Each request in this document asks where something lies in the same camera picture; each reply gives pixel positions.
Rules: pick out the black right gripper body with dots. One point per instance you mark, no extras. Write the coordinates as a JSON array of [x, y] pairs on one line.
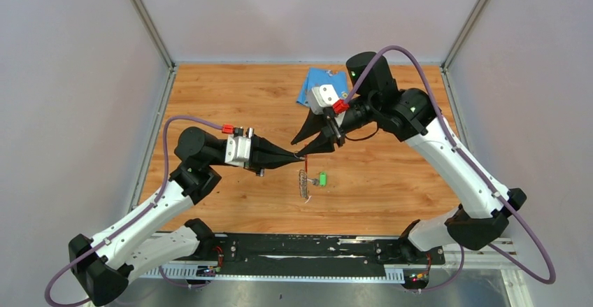
[[333, 125]]

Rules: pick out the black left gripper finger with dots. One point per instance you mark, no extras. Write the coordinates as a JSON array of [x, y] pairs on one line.
[[273, 161], [268, 148]]

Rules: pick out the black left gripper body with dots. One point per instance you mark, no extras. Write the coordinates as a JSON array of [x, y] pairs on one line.
[[254, 165]]

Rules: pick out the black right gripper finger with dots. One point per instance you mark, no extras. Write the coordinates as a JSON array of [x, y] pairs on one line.
[[312, 125], [321, 144]]

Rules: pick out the metal keyring plate with spring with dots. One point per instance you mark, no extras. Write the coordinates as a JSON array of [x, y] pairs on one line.
[[303, 180]]

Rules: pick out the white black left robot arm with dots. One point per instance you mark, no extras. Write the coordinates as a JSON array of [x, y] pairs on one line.
[[107, 262]]

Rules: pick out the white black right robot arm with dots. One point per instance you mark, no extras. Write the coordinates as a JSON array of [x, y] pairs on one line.
[[485, 204]]

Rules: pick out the blue folded cloth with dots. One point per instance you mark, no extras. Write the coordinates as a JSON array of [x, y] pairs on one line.
[[317, 77]]

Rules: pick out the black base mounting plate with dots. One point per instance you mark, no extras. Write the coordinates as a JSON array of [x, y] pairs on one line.
[[312, 255]]

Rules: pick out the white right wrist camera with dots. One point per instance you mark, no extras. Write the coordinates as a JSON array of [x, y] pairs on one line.
[[321, 97]]

